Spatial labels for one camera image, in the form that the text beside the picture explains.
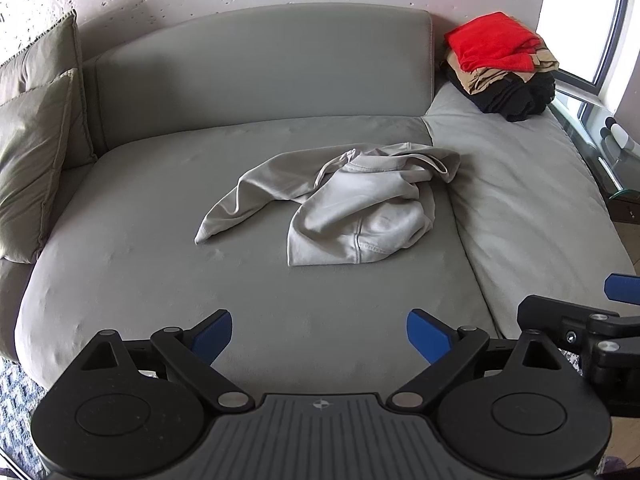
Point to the white sheet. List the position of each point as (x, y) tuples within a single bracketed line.
[(350, 210)]

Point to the blue patterned rug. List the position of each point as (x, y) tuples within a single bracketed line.
[(20, 410)]

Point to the red folded garment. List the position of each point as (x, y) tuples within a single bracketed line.
[(492, 40)]

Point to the window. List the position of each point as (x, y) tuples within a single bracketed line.
[(585, 25)]

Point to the grey sofa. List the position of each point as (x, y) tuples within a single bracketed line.
[(150, 260)]

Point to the tan folded garment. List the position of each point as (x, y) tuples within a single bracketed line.
[(480, 80)]

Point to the white handheld device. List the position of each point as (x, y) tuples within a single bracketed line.
[(622, 135)]

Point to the black folded garment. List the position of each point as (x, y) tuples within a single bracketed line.
[(515, 97)]

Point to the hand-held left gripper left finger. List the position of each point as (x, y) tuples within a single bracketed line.
[(217, 332)]

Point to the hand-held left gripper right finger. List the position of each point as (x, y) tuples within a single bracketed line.
[(427, 332)]

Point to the glass side table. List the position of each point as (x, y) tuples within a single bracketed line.
[(600, 160)]

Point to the olive throw pillow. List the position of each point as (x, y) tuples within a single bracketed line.
[(45, 55), (30, 170)]

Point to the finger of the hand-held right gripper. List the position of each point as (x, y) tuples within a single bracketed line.
[(550, 317), (622, 286)]

